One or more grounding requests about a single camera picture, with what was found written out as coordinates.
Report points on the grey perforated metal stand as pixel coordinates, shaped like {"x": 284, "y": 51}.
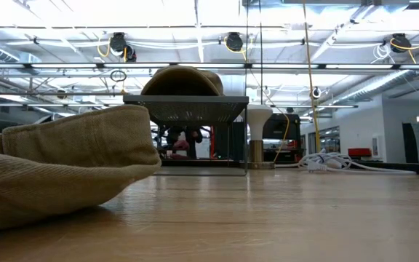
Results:
{"x": 191, "y": 107}

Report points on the pink red cloth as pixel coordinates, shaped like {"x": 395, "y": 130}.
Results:
{"x": 181, "y": 145}

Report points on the red post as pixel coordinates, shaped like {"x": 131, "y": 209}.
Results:
{"x": 212, "y": 143}

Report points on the person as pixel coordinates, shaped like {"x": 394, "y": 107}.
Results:
{"x": 194, "y": 140}

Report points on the red box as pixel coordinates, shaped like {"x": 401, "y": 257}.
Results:
{"x": 359, "y": 152}

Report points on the small round ceiling reel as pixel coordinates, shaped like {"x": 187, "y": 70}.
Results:
{"x": 316, "y": 92}

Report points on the white lamp brass base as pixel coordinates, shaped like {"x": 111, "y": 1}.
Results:
{"x": 259, "y": 120}

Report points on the black box machine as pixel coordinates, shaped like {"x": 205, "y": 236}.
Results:
{"x": 280, "y": 127}

